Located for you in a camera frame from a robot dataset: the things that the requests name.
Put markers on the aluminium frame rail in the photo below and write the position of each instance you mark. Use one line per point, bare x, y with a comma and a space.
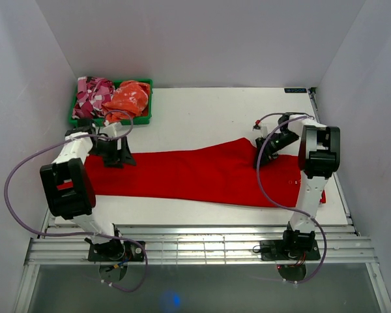
203, 246

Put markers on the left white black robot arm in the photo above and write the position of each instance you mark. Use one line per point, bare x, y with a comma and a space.
68, 188

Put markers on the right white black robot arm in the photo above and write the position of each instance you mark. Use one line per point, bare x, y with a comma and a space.
318, 159

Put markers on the red trousers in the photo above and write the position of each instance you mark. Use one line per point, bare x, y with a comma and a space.
220, 173

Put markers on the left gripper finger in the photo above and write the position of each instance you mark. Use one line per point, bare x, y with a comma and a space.
113, 164
125, 153

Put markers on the orange crumpled garment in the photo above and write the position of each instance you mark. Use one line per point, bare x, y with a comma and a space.
130, 99

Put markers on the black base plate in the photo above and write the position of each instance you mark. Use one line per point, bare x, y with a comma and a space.
278, 250
133, 252

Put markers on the pink patterned garment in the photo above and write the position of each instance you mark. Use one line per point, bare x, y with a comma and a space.
92, 93

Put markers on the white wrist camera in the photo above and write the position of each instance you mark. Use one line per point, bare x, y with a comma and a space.
111, 130
260, 129

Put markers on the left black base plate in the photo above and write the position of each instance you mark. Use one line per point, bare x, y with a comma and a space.
133, 252

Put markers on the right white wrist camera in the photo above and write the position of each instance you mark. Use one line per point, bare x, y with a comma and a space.
260, 129

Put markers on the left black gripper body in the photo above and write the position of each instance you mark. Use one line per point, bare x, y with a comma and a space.
108, 148

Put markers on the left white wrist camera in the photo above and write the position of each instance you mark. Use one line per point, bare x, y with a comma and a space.
111, 130

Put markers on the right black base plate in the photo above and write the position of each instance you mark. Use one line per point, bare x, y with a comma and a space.
278, 250

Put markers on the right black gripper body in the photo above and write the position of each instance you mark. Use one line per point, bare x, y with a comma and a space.
277, 142

